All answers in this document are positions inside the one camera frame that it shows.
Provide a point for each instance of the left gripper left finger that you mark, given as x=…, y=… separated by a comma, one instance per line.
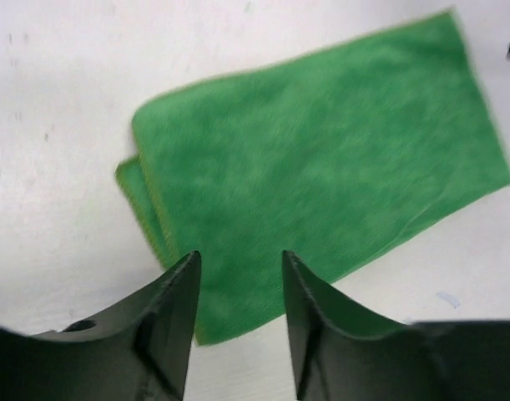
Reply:
x=137, y=349

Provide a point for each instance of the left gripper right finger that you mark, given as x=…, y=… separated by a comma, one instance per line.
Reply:
x=341, y=350

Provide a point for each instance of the green microfiber towel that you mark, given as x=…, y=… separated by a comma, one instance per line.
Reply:
x=339, y=155

